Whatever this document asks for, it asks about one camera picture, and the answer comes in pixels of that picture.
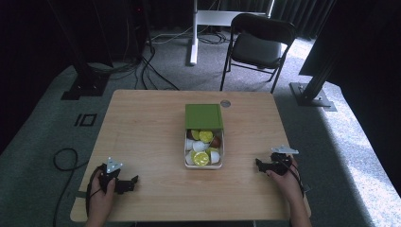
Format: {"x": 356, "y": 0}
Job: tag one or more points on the white box tray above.
{"x": 186, "y": 157}

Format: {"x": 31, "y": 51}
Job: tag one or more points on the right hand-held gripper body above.
{"x": 281, "y": 160}

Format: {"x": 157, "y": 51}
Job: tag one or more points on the white desk frame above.
{"x": 201, "y": 17}

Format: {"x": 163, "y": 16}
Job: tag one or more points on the grey round table grommet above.
{"x": 225, "y": 103}

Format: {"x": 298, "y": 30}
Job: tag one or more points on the black metal stand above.
{"x": 86, "y": 78}
{"x": 315, "y": 88}

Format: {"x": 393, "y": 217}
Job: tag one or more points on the pile of coffee capsules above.
{"x": 201, "y": 148}

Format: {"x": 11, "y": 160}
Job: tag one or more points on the green box sleeve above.
{"x": 203, "y": 116}

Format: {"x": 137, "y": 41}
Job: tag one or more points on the person's left hand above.
{"x": 101, "y": 198}

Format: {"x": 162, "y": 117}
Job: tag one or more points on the person's right hand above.
{"x": 285, "y": 186}

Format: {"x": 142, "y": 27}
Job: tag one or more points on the black folding chair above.
{"x": 257, "y": 47}

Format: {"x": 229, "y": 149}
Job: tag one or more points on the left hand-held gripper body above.
{"x": 111, "y": 172}

